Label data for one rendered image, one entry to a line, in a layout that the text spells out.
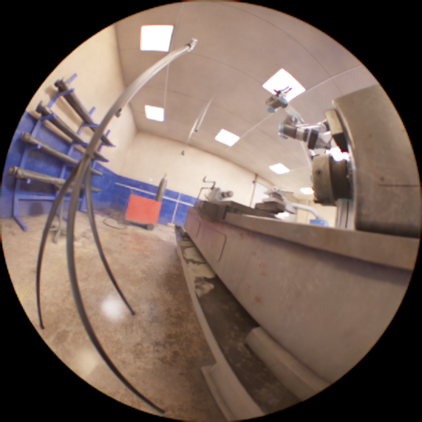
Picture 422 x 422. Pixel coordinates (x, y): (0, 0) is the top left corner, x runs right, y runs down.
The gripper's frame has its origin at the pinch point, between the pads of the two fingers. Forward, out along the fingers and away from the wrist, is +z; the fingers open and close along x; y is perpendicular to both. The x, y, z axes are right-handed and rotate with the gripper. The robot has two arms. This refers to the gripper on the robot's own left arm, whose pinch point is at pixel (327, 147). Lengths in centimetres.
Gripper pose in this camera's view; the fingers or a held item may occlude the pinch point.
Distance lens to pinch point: 91.1
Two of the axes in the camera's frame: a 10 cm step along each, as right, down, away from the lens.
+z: 7.5, 4.7, -4.7
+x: -3.2, -3.7, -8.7
